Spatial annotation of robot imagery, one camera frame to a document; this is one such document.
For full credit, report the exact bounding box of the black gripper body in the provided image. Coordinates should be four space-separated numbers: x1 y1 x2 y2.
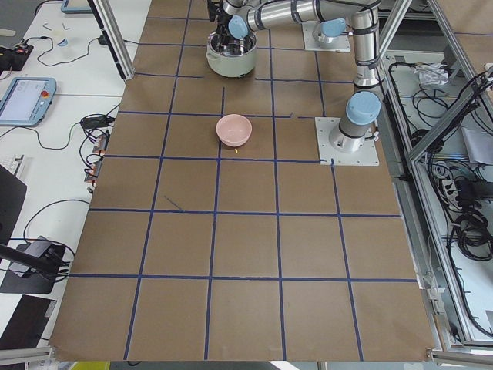
206 0 230 34

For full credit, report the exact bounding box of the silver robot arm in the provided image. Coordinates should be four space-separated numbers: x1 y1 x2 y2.
312 18 347 44
206 1 381 153

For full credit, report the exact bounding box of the pale green cooking pot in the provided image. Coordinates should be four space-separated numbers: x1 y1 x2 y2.
206 32 257 78

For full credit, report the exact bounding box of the pink bowl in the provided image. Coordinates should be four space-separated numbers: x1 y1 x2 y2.
216 114 253 147

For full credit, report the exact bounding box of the blue teach pendant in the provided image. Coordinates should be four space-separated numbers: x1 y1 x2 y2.
60 0 92 15
1 77 57 127

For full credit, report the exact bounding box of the paper cup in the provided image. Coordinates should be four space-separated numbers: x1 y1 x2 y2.
52 30 69 48

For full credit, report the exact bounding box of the aluminium frame post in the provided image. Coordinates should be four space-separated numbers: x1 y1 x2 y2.
88 0 135 81

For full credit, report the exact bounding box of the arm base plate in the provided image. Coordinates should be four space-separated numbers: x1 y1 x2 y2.
314 117 380 167
302 18 351 52

